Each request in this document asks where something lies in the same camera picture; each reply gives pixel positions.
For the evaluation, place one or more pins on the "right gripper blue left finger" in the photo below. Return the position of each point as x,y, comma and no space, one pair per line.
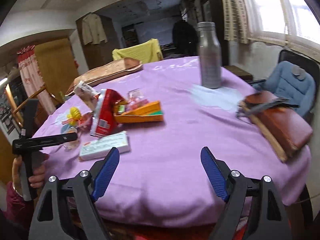
102,172

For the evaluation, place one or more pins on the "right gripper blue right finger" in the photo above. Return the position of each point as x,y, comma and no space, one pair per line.
214,174

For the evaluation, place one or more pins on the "red snack bag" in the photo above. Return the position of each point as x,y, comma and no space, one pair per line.
103,119

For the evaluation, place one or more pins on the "yellow foam fruit net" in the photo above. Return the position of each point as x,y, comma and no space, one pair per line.
74,116

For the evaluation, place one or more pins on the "clear red printed plastic bag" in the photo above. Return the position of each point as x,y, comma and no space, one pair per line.
135,99

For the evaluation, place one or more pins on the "white medicine box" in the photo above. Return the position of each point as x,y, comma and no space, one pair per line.
101,147

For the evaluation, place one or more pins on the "red patterned door curtain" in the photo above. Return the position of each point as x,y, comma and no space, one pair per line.
32,78

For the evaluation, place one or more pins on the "orange cardboard box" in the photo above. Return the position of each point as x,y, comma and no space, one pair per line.
151,112

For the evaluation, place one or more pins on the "purple bed sheet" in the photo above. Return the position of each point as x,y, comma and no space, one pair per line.
161,181

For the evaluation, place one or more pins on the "crushed paper cup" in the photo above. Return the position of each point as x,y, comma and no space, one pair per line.
87,94

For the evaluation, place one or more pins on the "brown leather wallet bag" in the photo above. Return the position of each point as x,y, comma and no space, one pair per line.
285,130

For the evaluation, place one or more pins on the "brown beige pillow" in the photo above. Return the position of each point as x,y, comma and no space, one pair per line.
107,72

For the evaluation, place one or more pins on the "yellow cloth on chair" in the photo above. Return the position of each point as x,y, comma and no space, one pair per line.
146,52

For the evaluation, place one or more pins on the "steel water bottle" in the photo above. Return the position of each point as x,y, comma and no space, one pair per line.
209,52

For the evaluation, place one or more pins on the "dark wooden wardrobe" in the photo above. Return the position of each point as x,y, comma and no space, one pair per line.
97,55

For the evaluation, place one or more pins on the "beige hanging shirt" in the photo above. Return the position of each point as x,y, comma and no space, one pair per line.
92,30

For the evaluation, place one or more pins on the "black chair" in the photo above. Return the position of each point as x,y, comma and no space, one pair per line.
310,66

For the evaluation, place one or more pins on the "checked window curtain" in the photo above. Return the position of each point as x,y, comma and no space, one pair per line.
235,21

